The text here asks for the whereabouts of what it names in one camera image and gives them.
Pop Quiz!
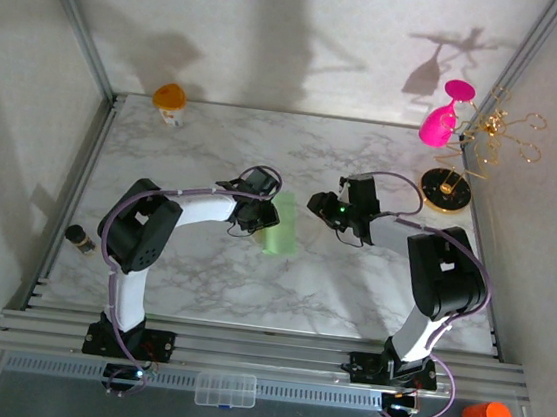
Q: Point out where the green paper sheet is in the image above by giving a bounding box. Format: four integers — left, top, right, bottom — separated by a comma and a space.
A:
260, 189, 304, 260

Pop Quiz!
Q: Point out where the pink wine glass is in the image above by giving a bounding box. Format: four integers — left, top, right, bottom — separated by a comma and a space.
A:
417, 75, 479, 153

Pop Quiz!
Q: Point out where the white cup with orange lid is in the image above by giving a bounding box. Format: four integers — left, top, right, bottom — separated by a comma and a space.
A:
148, 81, 190, 129

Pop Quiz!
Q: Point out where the clear plastic organizer box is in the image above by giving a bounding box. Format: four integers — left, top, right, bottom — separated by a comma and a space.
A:
193, 368, 259, 413

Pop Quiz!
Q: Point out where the small dark bottle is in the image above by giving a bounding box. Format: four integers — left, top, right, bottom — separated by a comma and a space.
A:
61, 222, 100, 258

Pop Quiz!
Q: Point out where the black control board with LED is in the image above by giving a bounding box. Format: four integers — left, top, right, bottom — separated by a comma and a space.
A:
379, 388, 423, 417
99, 362, 161, 402

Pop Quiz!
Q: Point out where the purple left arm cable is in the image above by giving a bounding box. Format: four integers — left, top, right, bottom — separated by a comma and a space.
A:
79, 147, 285, 414

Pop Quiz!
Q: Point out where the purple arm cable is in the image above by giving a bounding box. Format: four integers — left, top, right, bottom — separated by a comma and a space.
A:
79, 147, 285, 414
312, 166, 504, 417

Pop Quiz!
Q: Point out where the gold wire glass rack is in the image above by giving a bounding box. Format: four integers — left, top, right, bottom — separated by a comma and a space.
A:
413, 77, 554, 225

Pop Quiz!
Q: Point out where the wide aluminium mounting rail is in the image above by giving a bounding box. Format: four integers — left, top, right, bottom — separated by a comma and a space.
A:
0, 298, 532, 413

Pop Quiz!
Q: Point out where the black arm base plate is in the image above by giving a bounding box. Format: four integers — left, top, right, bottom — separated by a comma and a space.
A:
340, 349, 441, 393
81, 319, 178, 365

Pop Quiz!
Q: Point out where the slotted grey cable duct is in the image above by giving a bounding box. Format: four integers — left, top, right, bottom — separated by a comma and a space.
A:
0, 348, 385, 416

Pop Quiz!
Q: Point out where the aluminium side rail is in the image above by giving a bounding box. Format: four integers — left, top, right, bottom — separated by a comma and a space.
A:
435, 136, 531, 364
20, 85, 124, 318

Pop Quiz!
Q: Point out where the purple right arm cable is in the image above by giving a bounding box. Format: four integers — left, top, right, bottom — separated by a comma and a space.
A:
312, 166, 504, 417

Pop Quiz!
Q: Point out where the aluminium frame post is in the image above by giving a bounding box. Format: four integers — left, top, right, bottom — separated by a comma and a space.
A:
459, 0, 557, 154
15, 0, 128, 103

